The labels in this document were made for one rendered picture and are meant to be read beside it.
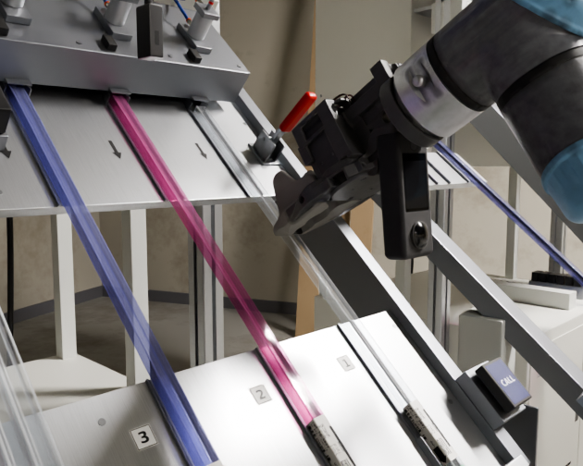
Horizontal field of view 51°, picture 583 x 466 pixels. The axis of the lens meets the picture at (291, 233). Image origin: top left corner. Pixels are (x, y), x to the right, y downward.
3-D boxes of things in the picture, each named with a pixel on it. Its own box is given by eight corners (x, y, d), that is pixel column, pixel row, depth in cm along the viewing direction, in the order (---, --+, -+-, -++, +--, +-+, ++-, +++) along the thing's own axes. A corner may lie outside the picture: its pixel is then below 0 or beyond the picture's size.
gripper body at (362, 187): (335, 137, 66) (417, 64, 58) (368, 206, 63) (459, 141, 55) (284, 134, 60) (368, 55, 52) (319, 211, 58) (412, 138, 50)
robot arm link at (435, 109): (500, 114, 53) (451, 108, 47) (458, 143, 56) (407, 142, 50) (459, 44, 55) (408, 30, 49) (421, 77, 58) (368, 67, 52)
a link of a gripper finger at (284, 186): (261, 196, 68) (316, 150, 62) (281, 243, 66) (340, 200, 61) (241, 196, 66) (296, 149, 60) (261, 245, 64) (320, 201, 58)
